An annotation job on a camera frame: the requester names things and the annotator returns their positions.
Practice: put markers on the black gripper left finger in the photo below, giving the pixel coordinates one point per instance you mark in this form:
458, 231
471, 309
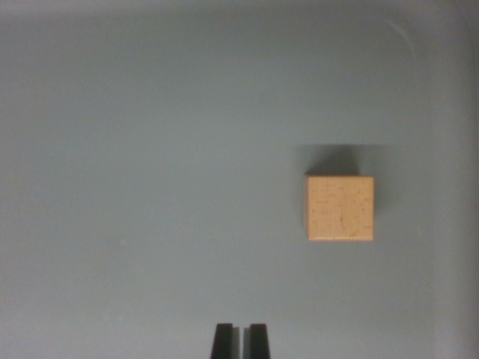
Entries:
223, 344

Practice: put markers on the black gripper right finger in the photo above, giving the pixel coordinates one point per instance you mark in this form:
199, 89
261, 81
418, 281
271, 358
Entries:
259, 344

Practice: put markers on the wooden cube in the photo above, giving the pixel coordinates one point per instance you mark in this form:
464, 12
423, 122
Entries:
340, 207

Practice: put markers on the grey plastic tray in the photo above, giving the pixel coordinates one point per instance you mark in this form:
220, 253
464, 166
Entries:
149, 168

